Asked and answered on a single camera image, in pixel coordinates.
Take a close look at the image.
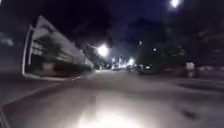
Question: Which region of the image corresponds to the row of dark trees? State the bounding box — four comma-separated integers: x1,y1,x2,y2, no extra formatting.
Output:
136,19,224,76

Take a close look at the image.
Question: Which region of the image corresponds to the grey asphalt road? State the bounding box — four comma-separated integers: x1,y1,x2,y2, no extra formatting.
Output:
0,69,224,128

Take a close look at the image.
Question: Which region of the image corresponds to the long pale building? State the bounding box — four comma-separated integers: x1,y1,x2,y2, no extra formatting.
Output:
21,14,96,81

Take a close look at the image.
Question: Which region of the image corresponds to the pale kerb strip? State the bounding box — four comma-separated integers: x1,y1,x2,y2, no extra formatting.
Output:
0,75,88,108

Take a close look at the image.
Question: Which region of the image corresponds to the street lamp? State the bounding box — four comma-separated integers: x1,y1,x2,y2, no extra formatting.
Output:
96,43,110,58

